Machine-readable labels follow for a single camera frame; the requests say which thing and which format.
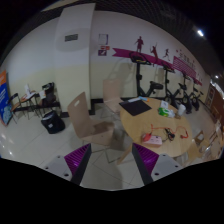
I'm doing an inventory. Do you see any red charger cable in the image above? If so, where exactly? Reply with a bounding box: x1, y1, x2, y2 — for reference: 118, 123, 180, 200
149, 123, 190, 140

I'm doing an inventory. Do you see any pink power strip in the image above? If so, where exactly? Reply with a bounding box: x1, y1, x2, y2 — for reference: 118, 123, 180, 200
142, 133, 162, 147

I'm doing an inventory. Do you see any black exercise bike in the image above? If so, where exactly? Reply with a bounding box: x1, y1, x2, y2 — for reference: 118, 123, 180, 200
189, 78, 202, 111
162, 64, 192, 114
128, 52, 165, 99

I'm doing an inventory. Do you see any blue orange banner stand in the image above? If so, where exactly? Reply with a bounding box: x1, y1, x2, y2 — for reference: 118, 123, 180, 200
0, 71, 12, 126

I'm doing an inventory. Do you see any black exercise bike right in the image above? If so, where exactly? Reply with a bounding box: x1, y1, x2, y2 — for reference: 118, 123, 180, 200
189, 78, 202, 111

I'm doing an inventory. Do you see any black charger plug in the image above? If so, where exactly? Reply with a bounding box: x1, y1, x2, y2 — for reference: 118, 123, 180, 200
165, 128, 175, 141

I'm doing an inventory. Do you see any light wooden chair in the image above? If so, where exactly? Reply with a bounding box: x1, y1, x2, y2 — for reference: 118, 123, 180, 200
103, 78, 122, 114
67, 92, 114, 146

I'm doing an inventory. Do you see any round wooden table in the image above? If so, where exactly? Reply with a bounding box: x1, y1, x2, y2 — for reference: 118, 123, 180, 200
120, 98, 192, 158

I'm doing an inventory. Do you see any white cup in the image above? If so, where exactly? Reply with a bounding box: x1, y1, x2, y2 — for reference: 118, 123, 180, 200
177, 104, 186, 116

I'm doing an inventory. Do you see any black bag on floor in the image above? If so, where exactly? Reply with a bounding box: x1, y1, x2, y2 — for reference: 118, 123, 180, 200
41, 110, 65, 134

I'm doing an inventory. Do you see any black exercise bike middle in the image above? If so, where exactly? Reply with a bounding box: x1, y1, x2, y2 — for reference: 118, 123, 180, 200
162, 64, 192, 114

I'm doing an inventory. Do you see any blue pen on table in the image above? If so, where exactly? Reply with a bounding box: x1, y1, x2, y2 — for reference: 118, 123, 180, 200
139, 96, 149, 101

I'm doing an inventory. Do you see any light wooden chair near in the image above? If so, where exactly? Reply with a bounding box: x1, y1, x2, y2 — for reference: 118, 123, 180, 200
67, 92, 114, 146

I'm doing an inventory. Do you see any black metal chair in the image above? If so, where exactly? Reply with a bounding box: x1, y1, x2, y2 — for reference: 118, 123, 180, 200
8, 93, 22, 120

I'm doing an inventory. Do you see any small dark side table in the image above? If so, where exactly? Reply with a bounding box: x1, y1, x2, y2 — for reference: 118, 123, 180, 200
13, 89, 62, 118

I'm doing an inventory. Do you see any light wooden chair far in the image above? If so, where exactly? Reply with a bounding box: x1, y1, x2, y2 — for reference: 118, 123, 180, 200
103, 78, 122, 114

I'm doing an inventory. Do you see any black exercise bike left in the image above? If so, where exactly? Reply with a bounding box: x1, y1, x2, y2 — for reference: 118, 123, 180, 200
128, 52, 165, 99

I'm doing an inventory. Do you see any wooden chair at right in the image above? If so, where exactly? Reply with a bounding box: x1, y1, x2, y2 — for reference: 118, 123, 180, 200
186, 131, 223, 164

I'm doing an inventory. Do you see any green wet wipes pack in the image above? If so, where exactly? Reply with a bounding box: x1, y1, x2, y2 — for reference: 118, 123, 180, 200
158, 107, 175, 118

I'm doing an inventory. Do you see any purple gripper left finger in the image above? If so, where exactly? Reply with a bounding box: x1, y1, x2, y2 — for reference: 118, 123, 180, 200
64, 144, 92, 185

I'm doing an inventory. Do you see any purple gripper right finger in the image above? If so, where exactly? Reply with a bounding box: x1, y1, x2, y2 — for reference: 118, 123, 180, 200
132, 143, 159, 185

